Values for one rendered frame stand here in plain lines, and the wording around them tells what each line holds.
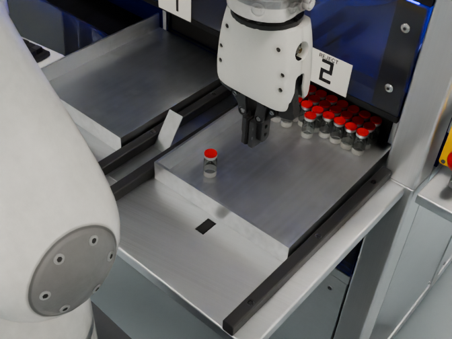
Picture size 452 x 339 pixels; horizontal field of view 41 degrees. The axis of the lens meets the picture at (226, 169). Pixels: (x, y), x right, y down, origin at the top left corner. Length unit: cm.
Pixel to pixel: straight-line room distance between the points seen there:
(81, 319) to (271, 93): 30
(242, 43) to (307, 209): 38
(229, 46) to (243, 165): 38
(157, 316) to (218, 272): 103
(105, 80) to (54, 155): 82
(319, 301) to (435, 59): 64
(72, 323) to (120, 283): 140
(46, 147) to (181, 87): 80
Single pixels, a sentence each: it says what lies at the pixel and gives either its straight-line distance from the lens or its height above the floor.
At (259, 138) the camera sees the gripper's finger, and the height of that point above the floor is 110.
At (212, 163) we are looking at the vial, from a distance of 95.
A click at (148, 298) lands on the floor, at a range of 190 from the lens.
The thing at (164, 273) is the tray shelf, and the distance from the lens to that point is 85.
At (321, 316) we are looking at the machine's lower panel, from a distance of 137.
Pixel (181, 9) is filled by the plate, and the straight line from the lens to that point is 116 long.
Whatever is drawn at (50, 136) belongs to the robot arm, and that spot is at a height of 131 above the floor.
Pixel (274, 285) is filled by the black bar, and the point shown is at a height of 90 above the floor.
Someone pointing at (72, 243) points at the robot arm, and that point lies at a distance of 40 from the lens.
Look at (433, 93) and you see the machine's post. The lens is 91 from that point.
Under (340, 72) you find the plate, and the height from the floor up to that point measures 103.
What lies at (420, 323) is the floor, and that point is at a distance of 198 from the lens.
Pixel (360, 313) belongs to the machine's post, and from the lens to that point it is 128.
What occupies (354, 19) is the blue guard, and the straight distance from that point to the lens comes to 93.
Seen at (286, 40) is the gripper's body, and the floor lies 125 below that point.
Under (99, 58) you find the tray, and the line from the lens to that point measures 126.
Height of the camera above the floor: 155
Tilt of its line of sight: 42 degrees down
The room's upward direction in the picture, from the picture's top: 4 degrees clockwise
